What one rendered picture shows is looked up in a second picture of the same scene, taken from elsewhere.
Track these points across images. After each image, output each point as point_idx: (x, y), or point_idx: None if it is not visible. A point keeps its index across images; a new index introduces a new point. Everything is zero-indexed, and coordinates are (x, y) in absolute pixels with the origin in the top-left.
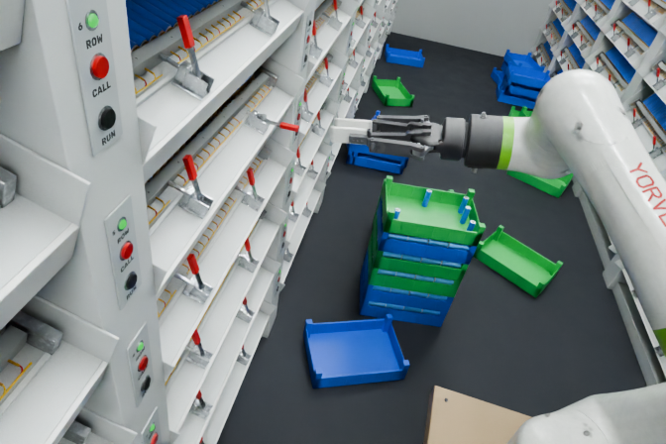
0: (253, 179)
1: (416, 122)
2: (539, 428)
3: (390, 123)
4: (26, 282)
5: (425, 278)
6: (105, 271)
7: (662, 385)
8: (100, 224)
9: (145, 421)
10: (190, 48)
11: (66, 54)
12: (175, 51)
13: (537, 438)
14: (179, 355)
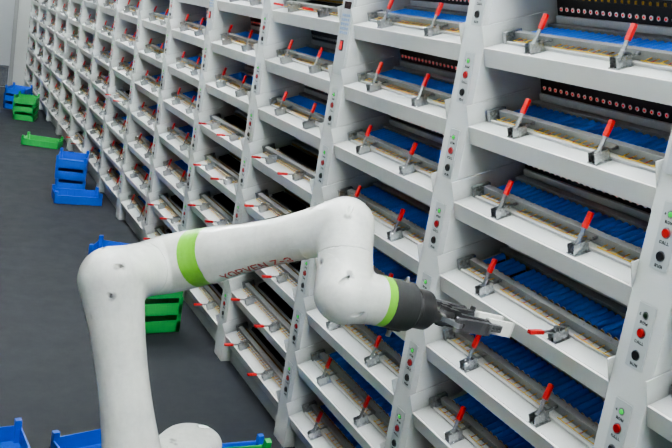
0: (545, 393)
1: (455, 310)
2: (210, 436)
3: (473, 316)
4: (421, 189)
5: None
6: (431, 220)
7: (148, 395)
8: (436, 201)
9: (413, 338)
10: (503, 193)
11: (447, 141)
12: (530, 213)
13: (210, 432)
14: (435, 352)
